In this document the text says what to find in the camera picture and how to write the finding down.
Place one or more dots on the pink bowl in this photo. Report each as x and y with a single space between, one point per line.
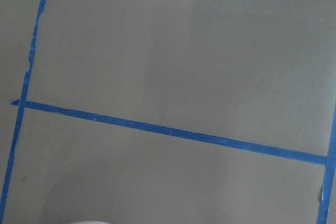
89 222

